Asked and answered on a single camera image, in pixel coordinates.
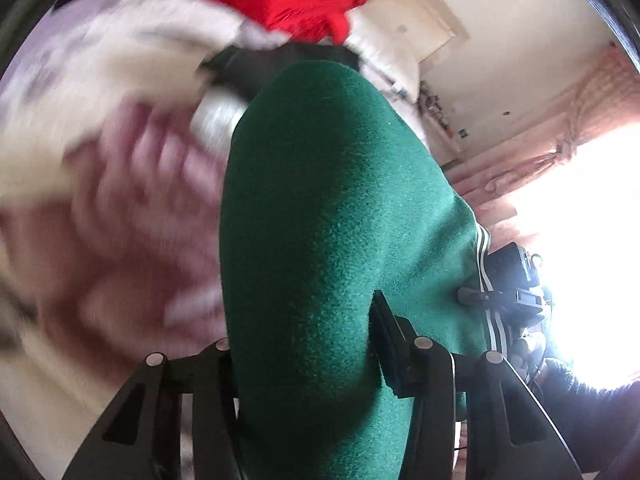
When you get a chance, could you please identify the white panelled door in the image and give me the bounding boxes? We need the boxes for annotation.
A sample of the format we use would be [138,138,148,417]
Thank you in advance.
[367,0,472,63]

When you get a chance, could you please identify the bright window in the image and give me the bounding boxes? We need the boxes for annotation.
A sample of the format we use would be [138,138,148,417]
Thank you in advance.
[500,125,640,393]

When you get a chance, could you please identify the leaf print blanket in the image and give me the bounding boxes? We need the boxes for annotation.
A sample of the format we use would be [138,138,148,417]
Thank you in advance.
[0,0,292,466]

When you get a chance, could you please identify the green and white jacket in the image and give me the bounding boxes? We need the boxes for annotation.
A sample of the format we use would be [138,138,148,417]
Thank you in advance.
[219,60,517,480]

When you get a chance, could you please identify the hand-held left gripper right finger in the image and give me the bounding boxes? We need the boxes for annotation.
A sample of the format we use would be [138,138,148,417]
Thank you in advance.
[372,290,584,480]

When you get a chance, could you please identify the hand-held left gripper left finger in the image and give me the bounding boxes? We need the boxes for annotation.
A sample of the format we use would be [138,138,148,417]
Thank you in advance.
[62,338,242,480]

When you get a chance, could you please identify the dark cloth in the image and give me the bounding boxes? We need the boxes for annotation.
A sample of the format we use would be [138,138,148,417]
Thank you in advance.
[200,42,362,102]

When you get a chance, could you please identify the person's right hand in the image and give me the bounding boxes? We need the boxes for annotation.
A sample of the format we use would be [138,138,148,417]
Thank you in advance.
[510,332,551,386]

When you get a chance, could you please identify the person's right forearm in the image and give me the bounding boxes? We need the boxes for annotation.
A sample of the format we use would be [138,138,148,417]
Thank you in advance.
[537,357,640,476]

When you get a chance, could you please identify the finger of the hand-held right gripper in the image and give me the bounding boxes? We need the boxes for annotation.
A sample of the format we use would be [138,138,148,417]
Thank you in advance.
[457,285,501,307]

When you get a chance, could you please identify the pink curtain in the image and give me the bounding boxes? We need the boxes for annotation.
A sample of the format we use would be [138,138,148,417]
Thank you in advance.
[444,45,640,243]

